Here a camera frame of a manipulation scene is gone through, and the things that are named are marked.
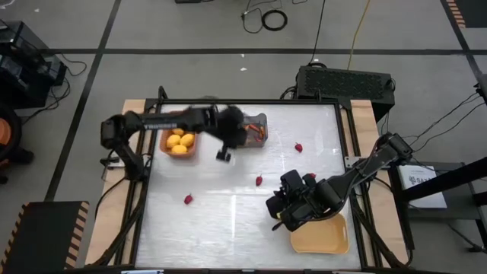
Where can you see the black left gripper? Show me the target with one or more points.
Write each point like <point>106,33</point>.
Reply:
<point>232,125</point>

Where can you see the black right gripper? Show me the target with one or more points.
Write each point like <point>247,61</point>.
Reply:
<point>312,201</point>

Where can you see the long orange pepper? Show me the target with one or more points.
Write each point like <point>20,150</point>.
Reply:
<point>253,128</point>

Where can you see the small red pepper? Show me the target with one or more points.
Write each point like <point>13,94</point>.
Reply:
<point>312,176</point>
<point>259,180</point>
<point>188,199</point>
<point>298,147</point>

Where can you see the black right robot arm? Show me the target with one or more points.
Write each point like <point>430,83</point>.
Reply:
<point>365,169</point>

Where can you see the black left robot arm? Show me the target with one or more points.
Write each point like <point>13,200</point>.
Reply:
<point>160,123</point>

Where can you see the orange plastic basket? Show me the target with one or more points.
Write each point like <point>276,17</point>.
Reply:
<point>179,155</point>

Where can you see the yellow plastic basket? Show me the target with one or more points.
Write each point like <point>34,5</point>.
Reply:
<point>323,239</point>

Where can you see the grey translucent plastic basket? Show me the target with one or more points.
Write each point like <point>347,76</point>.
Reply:
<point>265,122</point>

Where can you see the wooden table board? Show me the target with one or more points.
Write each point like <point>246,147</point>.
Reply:
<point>110,213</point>

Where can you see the black perforated computer case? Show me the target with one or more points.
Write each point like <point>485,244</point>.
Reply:
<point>342,81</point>

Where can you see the white printed paper sheet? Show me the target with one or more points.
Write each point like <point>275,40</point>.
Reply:
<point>422,190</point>

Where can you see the black side stand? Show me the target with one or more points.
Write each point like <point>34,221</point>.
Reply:
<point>456,179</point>

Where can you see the black hazard striped mat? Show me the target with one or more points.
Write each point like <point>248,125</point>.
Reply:
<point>42,236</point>
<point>473,11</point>

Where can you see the black equipment cart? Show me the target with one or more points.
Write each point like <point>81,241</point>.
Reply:
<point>19,76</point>

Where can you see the black reel with orange hub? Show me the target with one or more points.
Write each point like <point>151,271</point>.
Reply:
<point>4,131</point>

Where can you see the black aluminium table frame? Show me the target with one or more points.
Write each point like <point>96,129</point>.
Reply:
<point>266,101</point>

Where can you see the silver metal bracket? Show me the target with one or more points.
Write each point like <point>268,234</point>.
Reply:
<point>350,161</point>

